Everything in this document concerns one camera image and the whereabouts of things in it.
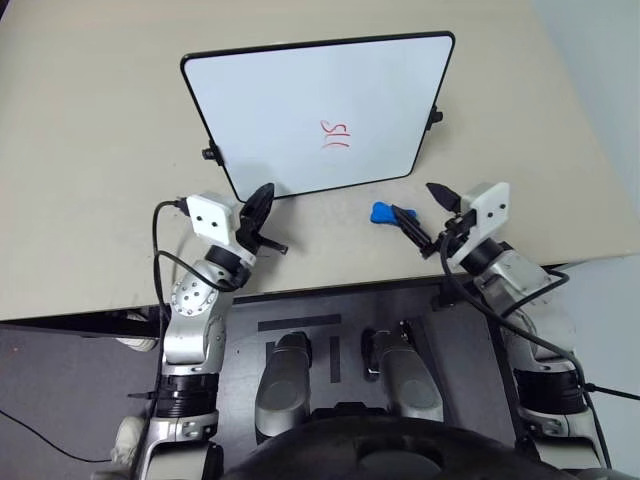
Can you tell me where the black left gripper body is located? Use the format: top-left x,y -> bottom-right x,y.
234,202 -> 290,257

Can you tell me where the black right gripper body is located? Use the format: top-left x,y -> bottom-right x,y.
421,208 -> 476,260

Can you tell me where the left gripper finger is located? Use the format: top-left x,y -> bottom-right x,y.
249,182 -> 276,214
242,199 -> 271,240

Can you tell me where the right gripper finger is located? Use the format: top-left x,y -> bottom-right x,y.
425,182 -> 460,212
392,203 -> 432,251

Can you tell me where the blue whiteboard eraser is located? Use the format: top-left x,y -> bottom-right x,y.
368,200 -> 419,227

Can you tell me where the dark grey standing platform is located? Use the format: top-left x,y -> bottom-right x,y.
219,279 -> 521,451

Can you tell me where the silver right robot leg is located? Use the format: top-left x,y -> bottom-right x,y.
360,324 -> 447,426

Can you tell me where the silver robot leg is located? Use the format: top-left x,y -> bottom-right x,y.
360,324 -> 447,426
253,331 -> 315,446

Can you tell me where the silver left robot leg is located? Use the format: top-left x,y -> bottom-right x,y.
253,331 -> 315,446

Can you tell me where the white rounded object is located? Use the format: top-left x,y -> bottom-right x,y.
117,308 -> 160,354
110,416 -> 146,469

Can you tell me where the black rounded robot torso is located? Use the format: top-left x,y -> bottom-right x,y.
219,402 -> 564,480

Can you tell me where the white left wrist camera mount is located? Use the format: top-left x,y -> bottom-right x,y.
185,191 -> 241,247

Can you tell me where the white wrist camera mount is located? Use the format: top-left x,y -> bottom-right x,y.
446,181 -> 511,266
185,191 -> 241,247

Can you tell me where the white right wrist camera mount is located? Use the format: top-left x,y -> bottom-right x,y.
446,181 -> 511,266

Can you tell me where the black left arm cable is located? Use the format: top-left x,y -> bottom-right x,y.
151,198 -> 241,321

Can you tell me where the short black right arm cable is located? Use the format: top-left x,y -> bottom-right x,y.
499,268 -> 571,317

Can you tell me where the white whiteboard with black frame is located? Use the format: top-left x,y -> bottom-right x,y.
180,30 -> 457,201

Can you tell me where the black cable tie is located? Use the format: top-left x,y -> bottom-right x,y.
582,382 -> 640,401

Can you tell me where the thin black floor cable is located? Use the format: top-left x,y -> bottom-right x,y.
0,408 -> 114,464

